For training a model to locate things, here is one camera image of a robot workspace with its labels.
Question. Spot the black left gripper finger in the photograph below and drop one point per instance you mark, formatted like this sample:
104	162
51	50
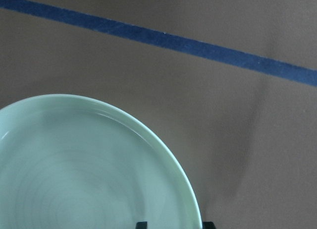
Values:
208	225

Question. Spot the light green plate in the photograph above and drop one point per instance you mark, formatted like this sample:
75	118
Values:
72	162

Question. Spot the blue tape line crosswise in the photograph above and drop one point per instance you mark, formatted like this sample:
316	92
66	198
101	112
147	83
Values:
164	40

